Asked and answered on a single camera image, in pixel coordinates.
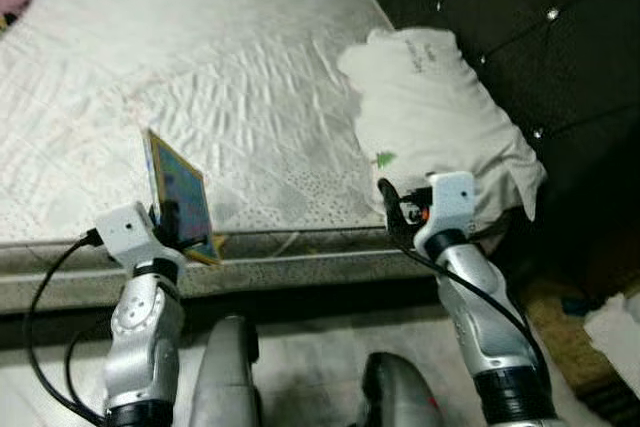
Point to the black tufted headboard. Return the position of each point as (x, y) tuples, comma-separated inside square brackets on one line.
[(540, 47)]

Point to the blue yellow picture book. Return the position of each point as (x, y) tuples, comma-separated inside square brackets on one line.
[(185, 187)]

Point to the grey quilted mattress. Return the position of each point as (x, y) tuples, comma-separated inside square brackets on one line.
[(200, 97)]

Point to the white crumpled bag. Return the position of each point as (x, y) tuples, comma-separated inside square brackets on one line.
[(615, 342)]

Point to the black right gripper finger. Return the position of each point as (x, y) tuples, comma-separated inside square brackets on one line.
[(389, 194)]

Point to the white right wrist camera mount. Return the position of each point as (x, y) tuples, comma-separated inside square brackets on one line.
[(452, 202)]

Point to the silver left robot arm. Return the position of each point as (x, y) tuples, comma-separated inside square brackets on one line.
[(145, 347)]

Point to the silver robot leg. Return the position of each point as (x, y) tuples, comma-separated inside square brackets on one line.
[(400, 397), (225, 377)]

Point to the silver left robot leg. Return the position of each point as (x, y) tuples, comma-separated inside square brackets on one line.
[(225, 377)]

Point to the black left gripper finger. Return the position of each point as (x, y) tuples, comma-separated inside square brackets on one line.
[(172, 224)]

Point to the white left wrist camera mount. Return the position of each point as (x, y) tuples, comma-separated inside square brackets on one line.
[(130, 232)]

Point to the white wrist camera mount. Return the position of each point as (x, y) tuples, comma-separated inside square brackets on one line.
[(452, 202), (130, 232)]

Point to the brown floor mat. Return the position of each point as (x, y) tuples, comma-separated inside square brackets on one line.
[(560, 337)]

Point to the silver right robot leg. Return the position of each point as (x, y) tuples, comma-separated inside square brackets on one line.
[(400, 397)]

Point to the white pillow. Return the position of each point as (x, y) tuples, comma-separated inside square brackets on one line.
[(430, 117)]

